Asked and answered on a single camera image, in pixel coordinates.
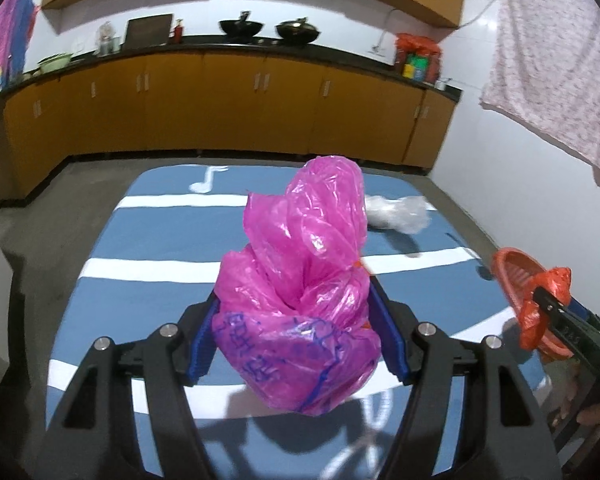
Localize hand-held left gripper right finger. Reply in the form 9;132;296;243
367;276;563;480

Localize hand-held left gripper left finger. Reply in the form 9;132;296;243
46;292;223;480

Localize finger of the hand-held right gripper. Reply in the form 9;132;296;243
530;285;592;333

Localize orange plastic bag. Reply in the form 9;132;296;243
517;267;573;352

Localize orange plastic basket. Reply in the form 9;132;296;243
491;247;576;365

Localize pink plastic bag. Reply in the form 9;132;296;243
211;156;382;417

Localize blue white striped tablecloth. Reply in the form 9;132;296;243
45;162;546;480

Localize clear white plastic bag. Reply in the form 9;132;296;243
364;194;431;235

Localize floral hanging cloth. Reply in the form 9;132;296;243
480;0;600;221

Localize wooden lower kitchen cabinets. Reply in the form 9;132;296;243
0;42;463;206

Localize orange bag of groceries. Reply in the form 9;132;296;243
394;33;442;83

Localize dark cutting board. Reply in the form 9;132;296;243
124;13;174;50

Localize glass jar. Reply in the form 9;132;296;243
95;21;122;57

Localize green basin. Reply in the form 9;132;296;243
36;52;75;75

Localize black wok with lid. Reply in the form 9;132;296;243
275;17;322;43

